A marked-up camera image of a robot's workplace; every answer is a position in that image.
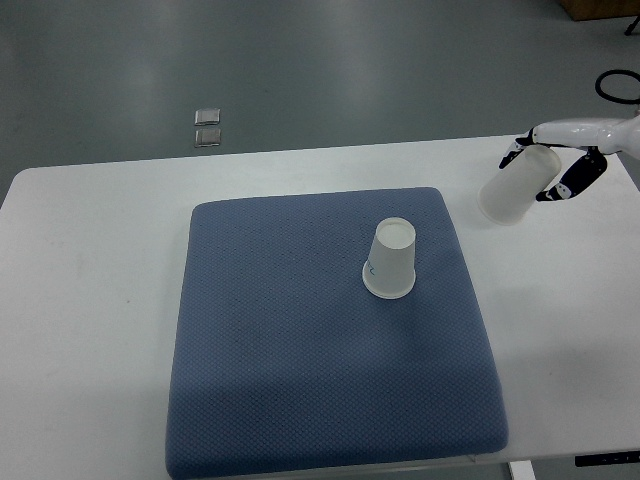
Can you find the blue fabric cushion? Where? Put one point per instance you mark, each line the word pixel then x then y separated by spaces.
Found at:
pixel 285 361

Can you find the black desk control panel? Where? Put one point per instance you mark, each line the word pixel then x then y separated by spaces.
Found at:
pixel 607 459

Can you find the white paper cup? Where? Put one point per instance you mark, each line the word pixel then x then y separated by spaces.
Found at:
pixel 389 271
pixel 507 197

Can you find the brown wooden box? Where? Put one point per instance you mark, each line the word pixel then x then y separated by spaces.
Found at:
pixel 585 10

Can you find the upper metal floor plate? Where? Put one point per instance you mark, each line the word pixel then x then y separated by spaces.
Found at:
pixel 207 116

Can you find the black thumb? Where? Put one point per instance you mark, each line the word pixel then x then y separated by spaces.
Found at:
pixel 516 148

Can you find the metal floor plate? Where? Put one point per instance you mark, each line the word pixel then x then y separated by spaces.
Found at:
pixel 207 137
pixel 207 116

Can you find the white paper cup on cushion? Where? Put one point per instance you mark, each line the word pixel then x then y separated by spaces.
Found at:
pixel 389 271

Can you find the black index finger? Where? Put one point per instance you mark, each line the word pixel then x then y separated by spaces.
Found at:
pixel 580 176

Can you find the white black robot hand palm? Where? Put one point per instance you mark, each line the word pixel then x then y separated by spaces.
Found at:
pixel 607 135

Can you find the black tripod leg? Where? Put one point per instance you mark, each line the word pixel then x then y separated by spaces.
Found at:
pixel 632 26

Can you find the white table leg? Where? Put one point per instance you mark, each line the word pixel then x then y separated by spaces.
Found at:
pixel 521 470

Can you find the lower metal floor plate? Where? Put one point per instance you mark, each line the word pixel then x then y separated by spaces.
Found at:
pixel 207 137

